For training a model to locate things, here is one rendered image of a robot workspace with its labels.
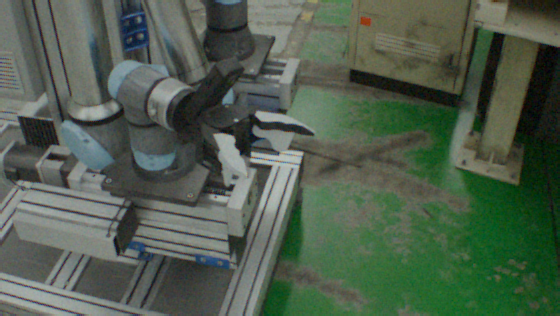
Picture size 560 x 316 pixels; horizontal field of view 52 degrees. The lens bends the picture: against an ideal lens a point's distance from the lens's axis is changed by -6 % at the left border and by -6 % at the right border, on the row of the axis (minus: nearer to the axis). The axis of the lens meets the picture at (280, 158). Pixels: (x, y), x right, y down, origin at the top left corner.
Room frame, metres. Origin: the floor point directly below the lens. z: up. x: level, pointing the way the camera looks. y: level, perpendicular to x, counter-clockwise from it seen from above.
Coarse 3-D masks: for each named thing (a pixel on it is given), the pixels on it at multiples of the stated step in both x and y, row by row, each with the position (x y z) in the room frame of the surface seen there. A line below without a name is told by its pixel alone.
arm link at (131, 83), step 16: (128, 64) 0.84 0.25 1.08; (144, 64) 0.84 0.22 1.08; (112, 80) 0.82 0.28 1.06; (128, 80) 0.80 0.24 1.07; (144, 80) 0.79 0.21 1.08; (160, 80) 0.79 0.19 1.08; (112, 96) 0.82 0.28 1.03; (128, 96) 0.79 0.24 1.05; (144, 96) 0.77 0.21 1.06; (128, 112) 0.79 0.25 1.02; (144, 112) 0.76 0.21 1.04
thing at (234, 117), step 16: (176, 96) 0.75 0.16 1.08; (176, 112) 0.73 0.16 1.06; (208, 112) 0.71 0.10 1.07; (224, 112) 0.71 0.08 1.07; (240, 112) 0.72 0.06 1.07; (176, 128) 0.73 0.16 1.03; (192, 128) 0.73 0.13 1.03; (224, 128) 0.67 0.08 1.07; (240, 128) 0.70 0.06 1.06; (240, 144) 0.70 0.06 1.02; (208, 160) 0.69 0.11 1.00
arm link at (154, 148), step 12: (132, 132) 0.79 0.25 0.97; (144, 132) 0.78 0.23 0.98; (156, 132) 0.79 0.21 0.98; (168, 132) 0.81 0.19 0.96; (132, 144) 0.80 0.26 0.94; (144, 144) 0.79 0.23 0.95; (156, 144) 0.79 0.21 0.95; (168, 144) 0.80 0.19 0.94; (144, 156) 0.78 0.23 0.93; (156, 156) 0.79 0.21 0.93; (168, 156) 0.80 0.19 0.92; (156, 168) 0.79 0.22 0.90
